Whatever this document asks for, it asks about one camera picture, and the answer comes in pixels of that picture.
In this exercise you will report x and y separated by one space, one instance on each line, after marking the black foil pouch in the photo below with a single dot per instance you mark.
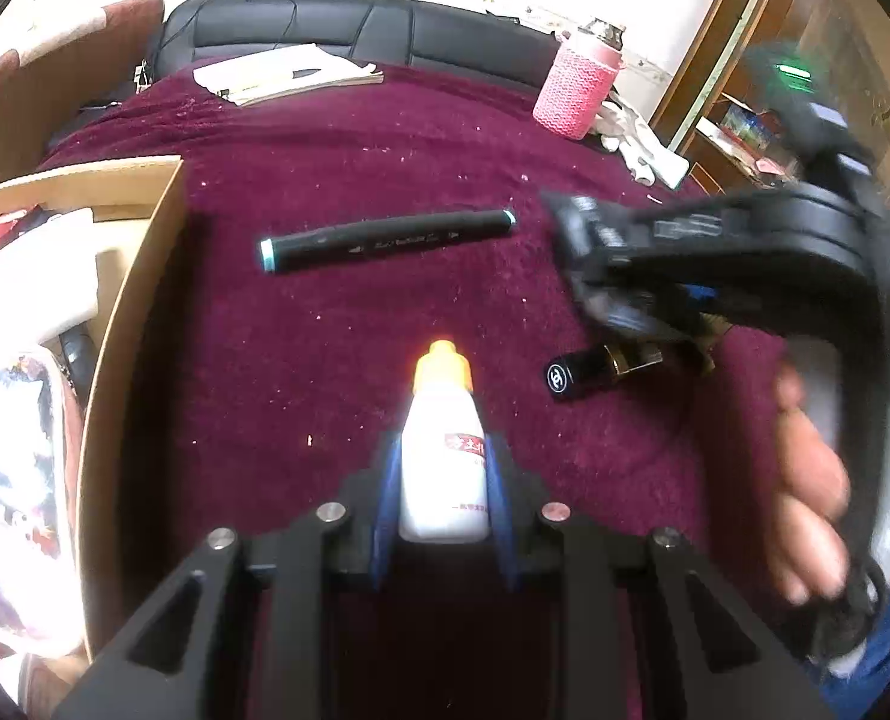
570 281

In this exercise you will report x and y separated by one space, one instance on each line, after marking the brown armchair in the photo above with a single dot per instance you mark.
77 59

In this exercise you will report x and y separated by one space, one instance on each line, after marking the small white bottle orange cap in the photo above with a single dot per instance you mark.
443 454

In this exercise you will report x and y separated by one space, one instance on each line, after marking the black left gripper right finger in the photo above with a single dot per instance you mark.
536 536

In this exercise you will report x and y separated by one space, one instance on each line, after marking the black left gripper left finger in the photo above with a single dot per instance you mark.
353 536

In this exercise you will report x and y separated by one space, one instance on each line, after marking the cardboard box tray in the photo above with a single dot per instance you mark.
140 209

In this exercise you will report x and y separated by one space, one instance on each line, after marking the white notebook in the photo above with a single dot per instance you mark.
278 73

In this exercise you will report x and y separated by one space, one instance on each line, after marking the black gold lipstick tube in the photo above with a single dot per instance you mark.
597 369

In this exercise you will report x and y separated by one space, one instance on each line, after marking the maroon velvet tablecloth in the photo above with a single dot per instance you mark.
258 394

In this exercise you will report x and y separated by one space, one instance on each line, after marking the pink knitted sleeve bottle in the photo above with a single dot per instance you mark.
582 74

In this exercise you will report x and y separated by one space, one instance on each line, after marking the clear plastic container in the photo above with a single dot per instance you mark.
41 607

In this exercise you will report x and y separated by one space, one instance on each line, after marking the black marker teal caps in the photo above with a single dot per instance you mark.
378 238

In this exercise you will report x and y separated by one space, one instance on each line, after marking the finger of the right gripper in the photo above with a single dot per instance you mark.
655 228
643 313

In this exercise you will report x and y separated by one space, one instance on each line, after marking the wooden cabinet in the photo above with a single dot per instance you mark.
848 40

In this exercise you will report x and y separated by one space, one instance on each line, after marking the person right hand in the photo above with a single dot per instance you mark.
807 557

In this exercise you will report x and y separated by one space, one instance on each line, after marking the black leather sofa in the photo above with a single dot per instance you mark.
405 33

